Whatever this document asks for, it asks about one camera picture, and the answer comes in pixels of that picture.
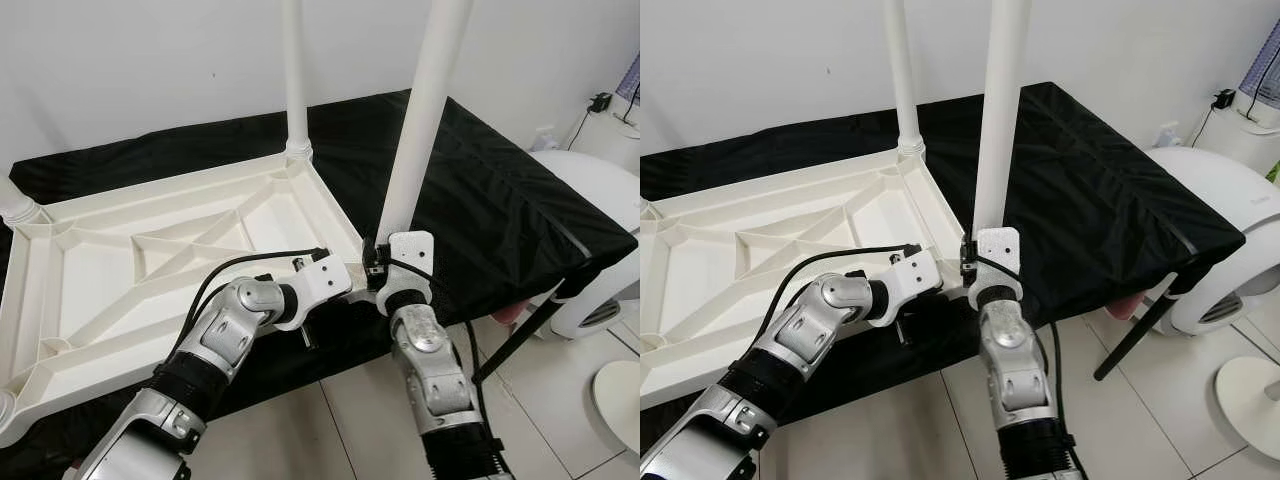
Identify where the white pedestal fan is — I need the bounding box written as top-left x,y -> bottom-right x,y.
590,360 -> 641,451
1215,355 -> 1280,461

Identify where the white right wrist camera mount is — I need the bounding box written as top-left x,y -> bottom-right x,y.
378,230 -> 436,306
972,227 -> 1023,301

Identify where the white square cabinet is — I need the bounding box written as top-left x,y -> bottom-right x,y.
1195,100 -> 1280,166
585,105 -> 641,161

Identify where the white dome appliance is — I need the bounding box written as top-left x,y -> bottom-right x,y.
1145,147 -> 1280,336
535,150 -> 641,341

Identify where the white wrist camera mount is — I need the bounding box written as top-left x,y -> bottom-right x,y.
275,252 -> 353,331
378,230 -> 436,306
972,227 -> 1023,301
870,248 -> 943,326

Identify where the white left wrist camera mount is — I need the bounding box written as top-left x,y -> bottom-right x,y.
870,248 -> 943,326
275,252 -> 353,331

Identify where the white plastic table leg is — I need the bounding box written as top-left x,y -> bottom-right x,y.
375,0 -> 476,246
972,0 -> 1033,236
280,0 -> 314,166
0,175 -> 49,226
885,0 -> 926,159

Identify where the white insect zapper lamp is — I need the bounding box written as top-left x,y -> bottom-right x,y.
617,50 -> 641,106
1237,15 -> 1280,126

